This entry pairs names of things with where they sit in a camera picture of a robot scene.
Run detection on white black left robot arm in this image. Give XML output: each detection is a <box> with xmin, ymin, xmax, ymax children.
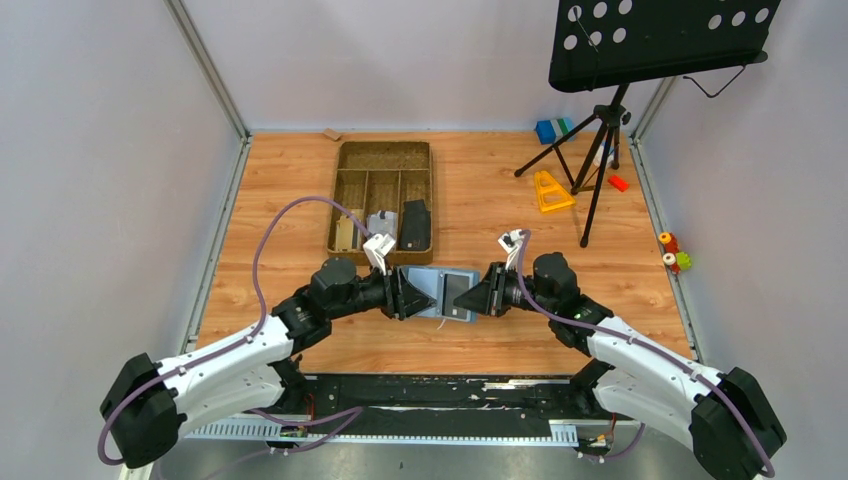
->
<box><xmin>98</xmin><ymin>257</ymin><xmax>435</xmax><ymax>468</ymax></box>

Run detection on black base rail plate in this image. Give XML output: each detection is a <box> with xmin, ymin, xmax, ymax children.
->
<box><xmin>265</xmin><ymin>374</ymin><xmax>612</xmax><ymax>438</ymax></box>

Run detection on white card in tray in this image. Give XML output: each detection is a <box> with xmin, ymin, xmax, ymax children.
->
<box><xmin>366</xmin><ymin>210</ymin><xmax>399</xmax><ymax>240</ymax></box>

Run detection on white slotted cable duct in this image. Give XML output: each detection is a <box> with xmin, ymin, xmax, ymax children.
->
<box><xmin>192</xmin><ymin>418</ymin><xmax>580</xmax><ymax>446</ymax></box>

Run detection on black music stand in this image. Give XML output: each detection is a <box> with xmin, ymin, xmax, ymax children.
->
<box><xmin>514</xmin><ymin>0</ymin><xmax>780</xmax><ymax>247</ymax></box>

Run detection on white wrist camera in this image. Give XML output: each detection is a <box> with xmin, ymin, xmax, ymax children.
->
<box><xmin>498</xmin><ymin>229</ymin><xmax>530</xmax><ymax>271</ymax></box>
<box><xmin>363</xmin><ymin>233</ymin><xmax>396</xmax><ymax>275</ymax></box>

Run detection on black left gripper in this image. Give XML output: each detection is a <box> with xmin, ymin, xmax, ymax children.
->
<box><xmin>329</xmin><ymin>257</ymin><xmax>438</xmax><ymax>321</ymax></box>

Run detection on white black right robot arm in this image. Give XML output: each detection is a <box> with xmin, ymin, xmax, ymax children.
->
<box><xmin>454</xmin><ymin>252</ymin><xmax>787</xmax><ymax>479</ymax></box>

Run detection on blue green block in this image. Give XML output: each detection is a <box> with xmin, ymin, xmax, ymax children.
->
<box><xmin>534</xmin><ymin>117</ymin><xmax>575</xmax><ymax>145</ymax></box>

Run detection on woven compartment tray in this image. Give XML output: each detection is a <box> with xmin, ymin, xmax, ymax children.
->
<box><xmin>332</xmin><ymin>141</ymin><xmax>436</xmax><ymax>265</ymax></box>

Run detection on yellow triangular toy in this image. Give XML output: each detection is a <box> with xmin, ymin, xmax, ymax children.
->
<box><xmin>533</xmin><ymin>170</ymin><xmax>577</xmax><ymax>214</ymax></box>

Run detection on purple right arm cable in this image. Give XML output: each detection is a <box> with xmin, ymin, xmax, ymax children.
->
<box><xmin>515</xmin><ymin>230</ymin><xmax>776</xmax><ymax>480</ymax></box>

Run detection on small cardboard scrap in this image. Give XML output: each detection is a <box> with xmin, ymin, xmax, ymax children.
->
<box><xmin>322</xmin><ymin>128</ymin><xmax>342</xmax><ymax>142</ymax></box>

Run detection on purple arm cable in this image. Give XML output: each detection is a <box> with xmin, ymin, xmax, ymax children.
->
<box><xmin>515</xmin><ymin>230</ymin><xmax>776</xmax><ymax>480</ymax></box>
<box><xmin>97</xmin><ymin>195</ymin><xmax>372</xmax><ymax>466</ymax></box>

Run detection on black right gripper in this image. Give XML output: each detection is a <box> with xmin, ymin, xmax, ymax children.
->
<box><xmin>454</xmin><ymin>262</ymin><xmax>555</xmax><ymax>318</ymax></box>

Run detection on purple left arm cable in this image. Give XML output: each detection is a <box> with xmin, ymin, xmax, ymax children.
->
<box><xmin>97</xmin><ymin>195</ymin><xmax>372</xmax><ymax>466</ymax></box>

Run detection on red block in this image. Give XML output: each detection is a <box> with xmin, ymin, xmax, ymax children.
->
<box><xmin>608</xmin><ymin>175</ymin><xmax>630</xmax><ymax>192</ymax></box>

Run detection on tan cards in tray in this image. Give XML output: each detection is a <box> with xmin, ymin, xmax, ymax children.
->
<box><xmin>332</xmin><ymin>213</ymin><xmax>363</xmax><ymax>252</ymax></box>

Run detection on black wallet in tray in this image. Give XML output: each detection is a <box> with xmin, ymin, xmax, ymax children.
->
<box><xmin>398</xmin><ymin>199</ymin><xmax>432</xmax><ymax>251</ymax></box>

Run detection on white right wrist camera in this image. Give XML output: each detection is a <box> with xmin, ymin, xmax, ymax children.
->
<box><xmin>498</xmin><ymin>229</ymin><xmax>530</xmax><ymax>271</ymax></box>

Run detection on colourful toy stack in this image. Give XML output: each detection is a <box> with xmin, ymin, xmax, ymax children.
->
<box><xmin>657</xmin><ymin>231</ymin><xmax>693</xmax><ymax>275</ymax></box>

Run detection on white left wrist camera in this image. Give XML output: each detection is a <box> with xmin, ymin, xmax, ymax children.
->
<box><xmin>363</xmin><ymin>233</ymin><xmax>396</xmax><ymax>275</ymax></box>

